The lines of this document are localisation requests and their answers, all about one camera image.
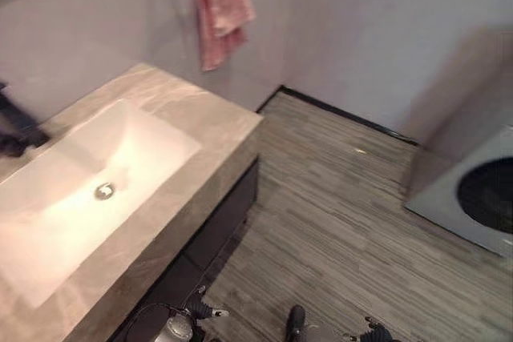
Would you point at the black baseboard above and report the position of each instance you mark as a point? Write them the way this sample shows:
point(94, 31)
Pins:
point(340, 111)

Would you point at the robot dark foot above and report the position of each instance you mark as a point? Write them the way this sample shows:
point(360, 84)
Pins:
point(296, 320)

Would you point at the silver sink drain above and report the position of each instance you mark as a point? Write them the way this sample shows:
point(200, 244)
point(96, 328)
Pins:
point(105, 191)

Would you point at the black faucet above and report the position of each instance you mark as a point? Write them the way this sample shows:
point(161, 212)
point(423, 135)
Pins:
point(18, 125)

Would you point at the grey front-load washing machine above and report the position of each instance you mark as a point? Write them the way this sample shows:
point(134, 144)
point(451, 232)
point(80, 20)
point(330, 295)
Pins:
point(469, 194)

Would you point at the white rectangular sink basin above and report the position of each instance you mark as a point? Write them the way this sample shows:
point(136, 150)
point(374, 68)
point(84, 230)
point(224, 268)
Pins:
point(92, 194)

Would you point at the pink towel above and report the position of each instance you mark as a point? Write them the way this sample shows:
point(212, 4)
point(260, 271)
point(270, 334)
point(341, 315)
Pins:
point(222, 9)

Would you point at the robot left five-finger hand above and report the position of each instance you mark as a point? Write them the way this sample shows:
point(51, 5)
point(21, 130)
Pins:
point(202, 310)

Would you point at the robot right five-finger hand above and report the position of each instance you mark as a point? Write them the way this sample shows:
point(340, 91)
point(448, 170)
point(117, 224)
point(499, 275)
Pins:
point(380, 332)

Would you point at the dark vanity cabinet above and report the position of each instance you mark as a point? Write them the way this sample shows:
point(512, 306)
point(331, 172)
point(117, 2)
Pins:
point(216, 230)

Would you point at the beige marble vanity counter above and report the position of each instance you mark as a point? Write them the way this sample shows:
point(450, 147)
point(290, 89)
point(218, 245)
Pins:
point(192, 150)

